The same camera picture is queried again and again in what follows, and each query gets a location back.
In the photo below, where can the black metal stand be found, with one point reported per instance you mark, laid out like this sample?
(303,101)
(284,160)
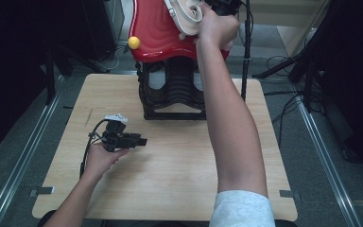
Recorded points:
(49,82)
(308,88)

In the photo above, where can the person's left hand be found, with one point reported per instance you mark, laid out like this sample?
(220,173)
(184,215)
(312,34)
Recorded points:
(99,160)

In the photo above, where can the yellow ball knob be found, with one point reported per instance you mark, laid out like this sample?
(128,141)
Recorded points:
(134,43)

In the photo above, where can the person's right hand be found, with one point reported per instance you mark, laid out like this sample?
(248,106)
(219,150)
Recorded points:
(217,30)

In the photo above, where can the person's dark trousers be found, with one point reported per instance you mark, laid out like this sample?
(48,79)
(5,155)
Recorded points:
(154,224)

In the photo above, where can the red and black shoe rack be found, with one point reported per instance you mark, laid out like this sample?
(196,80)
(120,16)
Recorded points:
(157,31)

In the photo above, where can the white slingback heeled shoe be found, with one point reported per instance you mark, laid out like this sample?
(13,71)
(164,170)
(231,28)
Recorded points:
(187,22)

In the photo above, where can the person's white sleeve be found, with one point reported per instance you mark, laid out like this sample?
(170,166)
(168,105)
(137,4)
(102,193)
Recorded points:
(242,209)

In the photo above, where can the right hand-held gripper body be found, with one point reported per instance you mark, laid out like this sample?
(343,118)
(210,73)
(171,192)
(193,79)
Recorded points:
(225,6)

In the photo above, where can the black curtain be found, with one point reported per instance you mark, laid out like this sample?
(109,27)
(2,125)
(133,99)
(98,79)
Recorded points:
(356,78)
(12,63)

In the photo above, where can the black leather shoe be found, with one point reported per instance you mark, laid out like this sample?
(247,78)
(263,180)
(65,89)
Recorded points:
(156,80)
(197,83)

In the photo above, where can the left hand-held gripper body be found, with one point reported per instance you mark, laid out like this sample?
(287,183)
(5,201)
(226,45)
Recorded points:
(116,140)

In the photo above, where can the grey metal bracket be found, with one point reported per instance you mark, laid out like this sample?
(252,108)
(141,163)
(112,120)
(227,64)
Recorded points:
(42,191)
(289,194)

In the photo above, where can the metal floor rail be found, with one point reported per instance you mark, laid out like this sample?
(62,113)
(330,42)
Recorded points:
(331,170)
(23,160)

